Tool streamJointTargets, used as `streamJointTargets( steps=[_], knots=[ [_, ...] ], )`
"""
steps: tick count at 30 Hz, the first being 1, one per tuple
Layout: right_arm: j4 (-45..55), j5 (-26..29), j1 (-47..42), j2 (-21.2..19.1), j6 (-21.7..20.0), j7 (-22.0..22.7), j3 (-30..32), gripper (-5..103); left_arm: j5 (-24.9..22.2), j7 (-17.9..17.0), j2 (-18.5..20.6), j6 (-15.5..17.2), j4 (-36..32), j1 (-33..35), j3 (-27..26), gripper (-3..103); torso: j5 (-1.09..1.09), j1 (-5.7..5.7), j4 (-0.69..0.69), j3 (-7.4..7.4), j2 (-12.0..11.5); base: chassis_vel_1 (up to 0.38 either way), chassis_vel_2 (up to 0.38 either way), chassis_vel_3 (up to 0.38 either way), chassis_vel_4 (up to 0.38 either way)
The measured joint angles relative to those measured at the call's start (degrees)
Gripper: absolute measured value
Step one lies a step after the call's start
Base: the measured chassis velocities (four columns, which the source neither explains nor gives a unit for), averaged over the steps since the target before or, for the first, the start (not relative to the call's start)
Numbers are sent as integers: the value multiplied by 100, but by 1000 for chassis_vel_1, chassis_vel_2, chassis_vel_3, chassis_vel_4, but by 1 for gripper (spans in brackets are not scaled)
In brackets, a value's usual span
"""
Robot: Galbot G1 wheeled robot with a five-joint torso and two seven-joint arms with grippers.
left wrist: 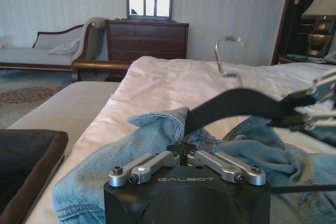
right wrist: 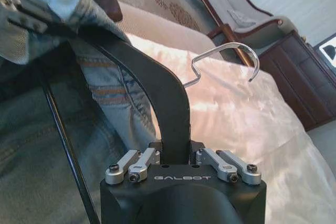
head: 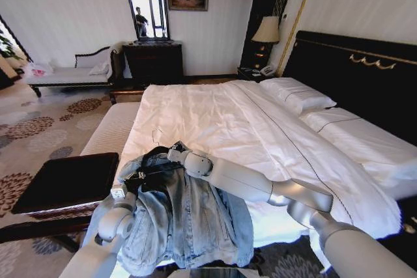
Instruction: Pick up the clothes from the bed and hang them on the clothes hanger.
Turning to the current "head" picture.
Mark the white striped bed bench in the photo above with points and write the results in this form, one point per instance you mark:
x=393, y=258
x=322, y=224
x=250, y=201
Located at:
x=109, y=130

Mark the green potted plant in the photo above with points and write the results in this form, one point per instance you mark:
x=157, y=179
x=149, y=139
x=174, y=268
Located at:
x=8, y=47

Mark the light blue denim jacket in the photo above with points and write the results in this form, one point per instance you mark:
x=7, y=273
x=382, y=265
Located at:
x=189, y=213

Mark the black headboard with gold trim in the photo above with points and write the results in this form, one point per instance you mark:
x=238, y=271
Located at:
x=358, y=73

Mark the dark wooden nightstand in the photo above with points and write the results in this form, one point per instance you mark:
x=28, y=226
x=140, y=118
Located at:
x=251, y=74

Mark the robot front shell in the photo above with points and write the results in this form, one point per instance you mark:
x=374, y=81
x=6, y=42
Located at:
x=211, y=272

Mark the person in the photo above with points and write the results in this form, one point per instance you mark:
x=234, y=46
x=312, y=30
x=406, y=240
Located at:
x=141, y=22

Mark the table lamp with beige shade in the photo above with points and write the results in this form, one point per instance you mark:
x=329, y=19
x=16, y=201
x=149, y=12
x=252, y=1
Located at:
x=266, y=35

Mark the dark wooden dresser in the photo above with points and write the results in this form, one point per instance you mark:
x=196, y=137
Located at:
x=153, y=63

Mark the white cloth on chaise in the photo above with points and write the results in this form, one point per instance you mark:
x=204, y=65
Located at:
x=100, y=67

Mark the white pillow with dark stripe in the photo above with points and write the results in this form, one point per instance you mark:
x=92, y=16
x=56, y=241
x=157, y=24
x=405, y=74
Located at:
x=361, y=141
x=296, y=94

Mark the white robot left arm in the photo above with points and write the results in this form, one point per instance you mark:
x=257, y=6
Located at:
x=107, y=222

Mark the dark wooden side table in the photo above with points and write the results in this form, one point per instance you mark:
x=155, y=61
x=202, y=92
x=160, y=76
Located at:
x=62, y=183

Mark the dark framed wall mirror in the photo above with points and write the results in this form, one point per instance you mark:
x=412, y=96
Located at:
x=146, y=8

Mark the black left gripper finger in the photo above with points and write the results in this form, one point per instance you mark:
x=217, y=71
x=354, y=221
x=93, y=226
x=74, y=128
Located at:
x=141, y=174

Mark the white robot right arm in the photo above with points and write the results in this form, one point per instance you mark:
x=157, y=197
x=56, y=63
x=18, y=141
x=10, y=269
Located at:
x=247, y=182

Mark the white duvet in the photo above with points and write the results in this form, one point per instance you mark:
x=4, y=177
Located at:
x=234, y=134

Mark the white desk telephone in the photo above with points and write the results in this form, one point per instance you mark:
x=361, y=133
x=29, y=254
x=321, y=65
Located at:
x=267, y=70

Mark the white plastic bag pink print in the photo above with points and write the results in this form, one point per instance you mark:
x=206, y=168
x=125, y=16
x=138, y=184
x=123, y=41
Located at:
x=38, y=70

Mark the white chaise lounge dark frame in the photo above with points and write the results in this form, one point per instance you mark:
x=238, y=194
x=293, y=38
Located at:
x=75, y=69

